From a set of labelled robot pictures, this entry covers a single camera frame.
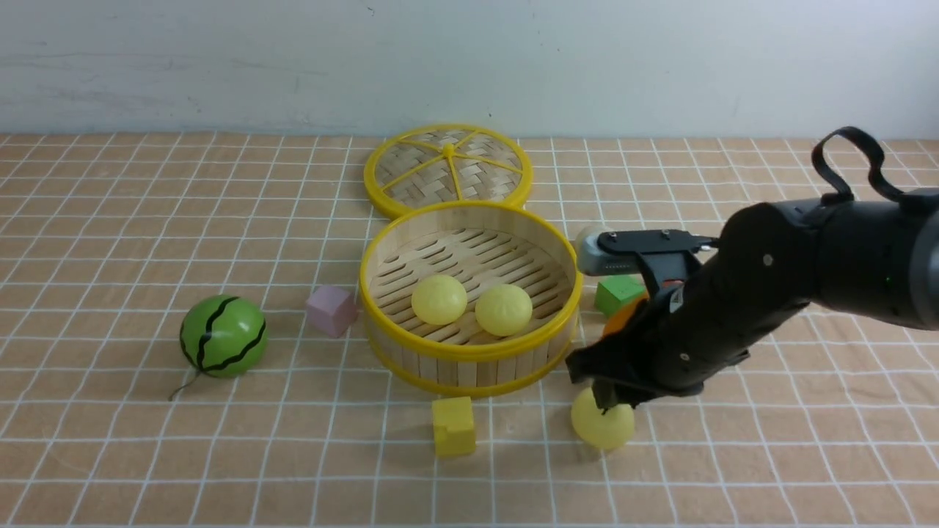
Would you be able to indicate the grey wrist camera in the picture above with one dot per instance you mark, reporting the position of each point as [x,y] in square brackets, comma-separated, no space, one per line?
[657,255]

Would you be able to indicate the yellow bamboo steamer tray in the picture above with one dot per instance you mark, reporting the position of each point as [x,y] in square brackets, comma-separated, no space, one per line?
[480,244]

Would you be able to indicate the yellow bun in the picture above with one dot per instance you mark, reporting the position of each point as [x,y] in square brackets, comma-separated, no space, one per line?
[503,310]
[602,429]
[439,300]

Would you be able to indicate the green cube block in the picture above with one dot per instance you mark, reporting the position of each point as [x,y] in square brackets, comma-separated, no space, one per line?
[615,291]

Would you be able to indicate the yellow bamboo steamer lid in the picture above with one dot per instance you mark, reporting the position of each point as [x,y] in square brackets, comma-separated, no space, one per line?
[446,163]

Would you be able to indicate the orange toy pear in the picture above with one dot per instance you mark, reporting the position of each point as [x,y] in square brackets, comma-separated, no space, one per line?
[618,321]

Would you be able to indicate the yellow cube block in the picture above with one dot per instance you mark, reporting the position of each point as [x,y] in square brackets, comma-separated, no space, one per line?
[453,427]

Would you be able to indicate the green toy watermelon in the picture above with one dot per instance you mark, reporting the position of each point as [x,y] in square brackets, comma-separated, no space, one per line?
[222,336]

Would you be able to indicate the pink cube block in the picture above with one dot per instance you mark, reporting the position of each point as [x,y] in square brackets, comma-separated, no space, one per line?
[331,309]

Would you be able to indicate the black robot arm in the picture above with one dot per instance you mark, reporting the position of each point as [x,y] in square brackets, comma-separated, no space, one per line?
[877,259]

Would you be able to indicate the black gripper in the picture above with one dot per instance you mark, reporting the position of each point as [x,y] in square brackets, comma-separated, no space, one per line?
[690,333]

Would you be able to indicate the white bun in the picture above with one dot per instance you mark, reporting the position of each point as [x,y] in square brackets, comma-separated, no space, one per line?
[585,236]

